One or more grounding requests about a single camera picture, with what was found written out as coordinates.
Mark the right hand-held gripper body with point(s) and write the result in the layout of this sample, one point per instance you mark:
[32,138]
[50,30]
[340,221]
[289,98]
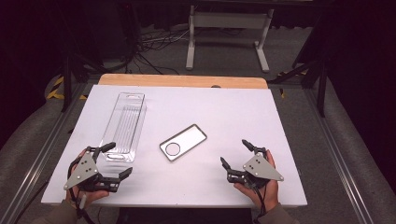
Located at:
[261,168]

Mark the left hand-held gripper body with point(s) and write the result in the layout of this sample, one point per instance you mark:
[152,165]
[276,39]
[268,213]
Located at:
[81,172]

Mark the clear plastic box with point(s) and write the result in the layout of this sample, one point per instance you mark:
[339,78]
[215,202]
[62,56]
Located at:
[124,124]

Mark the clear phone case dark rim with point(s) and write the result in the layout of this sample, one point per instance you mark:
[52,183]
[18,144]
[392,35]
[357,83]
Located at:
[186,140]

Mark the person's left hand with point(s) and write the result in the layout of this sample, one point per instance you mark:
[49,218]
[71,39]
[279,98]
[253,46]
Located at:
[93,197]

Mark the person's right hand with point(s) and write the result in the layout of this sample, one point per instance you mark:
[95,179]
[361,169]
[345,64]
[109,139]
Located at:
[270,194]

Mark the yellow black floor tape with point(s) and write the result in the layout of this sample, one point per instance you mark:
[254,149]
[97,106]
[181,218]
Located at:
[56,90]

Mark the black metal stand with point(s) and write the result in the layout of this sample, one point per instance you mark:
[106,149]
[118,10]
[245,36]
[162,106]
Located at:
[67,77]
[322,87]

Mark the wooden table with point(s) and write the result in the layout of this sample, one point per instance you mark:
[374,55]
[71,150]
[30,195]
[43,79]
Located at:
[183,81]

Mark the white metal stand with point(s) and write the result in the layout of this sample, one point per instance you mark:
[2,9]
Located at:
[229,20]

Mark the aluminium rail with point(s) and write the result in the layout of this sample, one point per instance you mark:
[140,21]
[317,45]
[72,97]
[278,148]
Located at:
[339,155]
[34,161]

